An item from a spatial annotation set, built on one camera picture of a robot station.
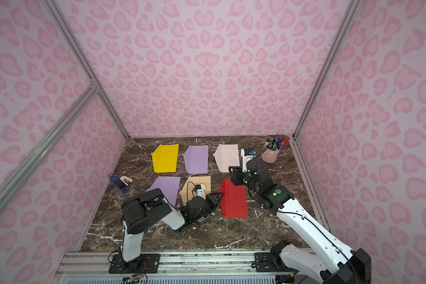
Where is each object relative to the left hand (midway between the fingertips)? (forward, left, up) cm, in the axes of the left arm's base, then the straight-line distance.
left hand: (226, 194), depth 87 cm
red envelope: (0, -4, -8) cm, 9 cm away
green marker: (+29, -27, +6) cm, 40 cm away
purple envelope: (+26, +17, -6) cm, 31 cm away
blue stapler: (+9, +56, -5) cm, 57 cm away
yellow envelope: (+27, +37, -7) cm, 46 cm away
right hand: (+3, -2, +19) cm, 19 cm away
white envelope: (+29, -1, -7) cm, 30 cm away
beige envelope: (+4, +21, -7) cm, 22 cm away
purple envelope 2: (+9, +31, -8) cm, 33 cm away
